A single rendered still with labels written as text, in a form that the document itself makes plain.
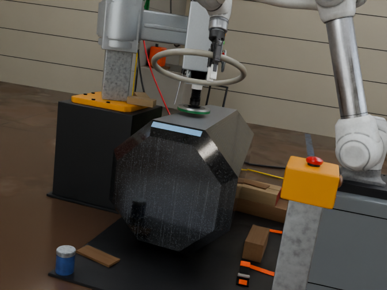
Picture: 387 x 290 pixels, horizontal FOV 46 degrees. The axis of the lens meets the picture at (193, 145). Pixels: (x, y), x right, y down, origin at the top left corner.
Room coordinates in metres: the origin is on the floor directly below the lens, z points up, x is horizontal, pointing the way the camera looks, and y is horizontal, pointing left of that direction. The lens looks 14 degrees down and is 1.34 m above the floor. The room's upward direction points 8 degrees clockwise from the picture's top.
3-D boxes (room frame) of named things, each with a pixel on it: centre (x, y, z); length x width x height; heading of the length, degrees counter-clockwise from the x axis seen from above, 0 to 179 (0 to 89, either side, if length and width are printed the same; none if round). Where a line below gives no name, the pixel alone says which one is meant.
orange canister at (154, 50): (6.28, 0.63, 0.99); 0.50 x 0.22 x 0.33; 170
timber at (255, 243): (2.77, -0.50, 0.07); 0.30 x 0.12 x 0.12; 165
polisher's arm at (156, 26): (3.55, 0.47, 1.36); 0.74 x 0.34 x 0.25; 106
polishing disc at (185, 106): (3.01, 0.03, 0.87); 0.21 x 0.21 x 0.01
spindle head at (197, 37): (3.09, 0.03, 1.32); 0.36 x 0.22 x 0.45; 0
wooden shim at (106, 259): (2.41, 0.46, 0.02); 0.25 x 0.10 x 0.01; 62
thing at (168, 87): (6.36, 0.40, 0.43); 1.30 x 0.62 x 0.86; 170
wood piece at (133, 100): (3.38, 0.43, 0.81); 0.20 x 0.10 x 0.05; 83
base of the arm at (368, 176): (1.93, -0.74, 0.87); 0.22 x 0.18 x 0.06; 170
